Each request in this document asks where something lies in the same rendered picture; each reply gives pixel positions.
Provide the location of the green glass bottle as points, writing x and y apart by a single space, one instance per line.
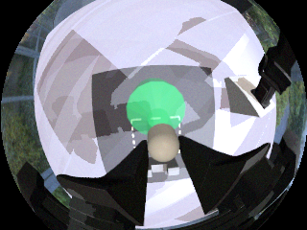
156 108

